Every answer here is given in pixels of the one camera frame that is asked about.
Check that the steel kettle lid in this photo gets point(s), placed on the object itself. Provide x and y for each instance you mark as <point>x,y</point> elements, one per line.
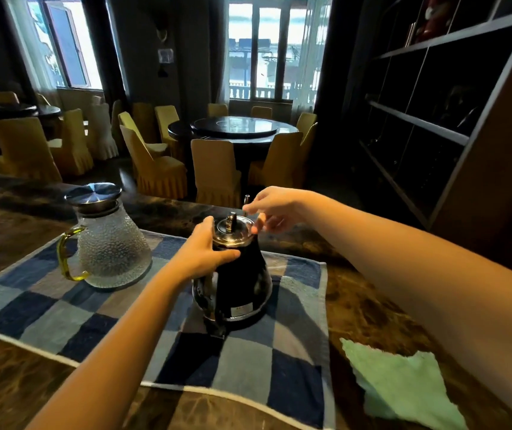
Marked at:
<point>233,230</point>

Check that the dark round dining table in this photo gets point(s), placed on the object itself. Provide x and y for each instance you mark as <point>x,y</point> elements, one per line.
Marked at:
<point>9,108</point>
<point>238,134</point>

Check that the group of yellow covered chairs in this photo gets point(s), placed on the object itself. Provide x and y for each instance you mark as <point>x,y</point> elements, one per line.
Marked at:
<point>157,167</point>

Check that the glass turntable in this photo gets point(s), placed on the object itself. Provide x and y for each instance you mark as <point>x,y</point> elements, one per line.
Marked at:
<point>236,125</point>

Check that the person's left thumb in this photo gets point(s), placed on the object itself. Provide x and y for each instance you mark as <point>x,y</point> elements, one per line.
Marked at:
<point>227,256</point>

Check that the person's right thumb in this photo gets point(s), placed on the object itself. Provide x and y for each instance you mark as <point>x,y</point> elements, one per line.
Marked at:
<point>257,224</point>

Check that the blue checked towel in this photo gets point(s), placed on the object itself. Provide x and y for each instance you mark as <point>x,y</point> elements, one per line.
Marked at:
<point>247,367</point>

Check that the light green cloth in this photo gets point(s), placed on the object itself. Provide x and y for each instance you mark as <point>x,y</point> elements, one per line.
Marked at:
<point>399,389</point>

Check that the dark wooden shelf unit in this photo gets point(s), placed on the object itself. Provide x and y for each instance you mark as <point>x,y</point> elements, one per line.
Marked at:
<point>444,129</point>

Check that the person's left hand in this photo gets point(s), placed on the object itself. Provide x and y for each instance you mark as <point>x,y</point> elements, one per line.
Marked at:
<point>195,257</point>

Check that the dark curtain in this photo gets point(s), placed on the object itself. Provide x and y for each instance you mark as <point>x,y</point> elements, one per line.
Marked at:
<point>103,44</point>

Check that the sheer white curtain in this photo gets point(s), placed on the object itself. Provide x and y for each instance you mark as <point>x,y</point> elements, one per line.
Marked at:
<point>312,53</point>

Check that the black and steel kettle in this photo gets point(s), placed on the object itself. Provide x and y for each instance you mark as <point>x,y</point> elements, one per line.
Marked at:
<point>242,286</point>

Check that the textured glass pitcher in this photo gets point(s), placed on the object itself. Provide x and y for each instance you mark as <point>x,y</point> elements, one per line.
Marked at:
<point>108,246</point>

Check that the person's left forearm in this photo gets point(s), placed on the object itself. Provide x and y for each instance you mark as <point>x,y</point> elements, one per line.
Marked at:
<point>117,349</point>

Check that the steel pitcher lid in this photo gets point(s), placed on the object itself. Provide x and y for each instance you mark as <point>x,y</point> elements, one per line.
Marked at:
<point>93,193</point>

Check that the tall framed window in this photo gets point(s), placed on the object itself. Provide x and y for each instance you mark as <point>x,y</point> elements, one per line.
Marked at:
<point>269,49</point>

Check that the person's right forearm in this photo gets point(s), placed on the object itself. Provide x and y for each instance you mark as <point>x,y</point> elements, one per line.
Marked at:
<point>421,282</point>

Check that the open casement window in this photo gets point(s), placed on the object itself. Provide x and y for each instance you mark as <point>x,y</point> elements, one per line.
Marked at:
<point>65,44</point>

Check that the red item on shelf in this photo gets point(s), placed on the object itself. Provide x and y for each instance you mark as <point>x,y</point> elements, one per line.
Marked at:
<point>435,17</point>

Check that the white wall switch box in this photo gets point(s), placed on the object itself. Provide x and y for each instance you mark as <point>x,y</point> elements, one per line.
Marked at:
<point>165,55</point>

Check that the person's right hand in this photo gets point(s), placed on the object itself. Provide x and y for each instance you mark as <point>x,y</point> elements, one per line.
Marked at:
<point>283,203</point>

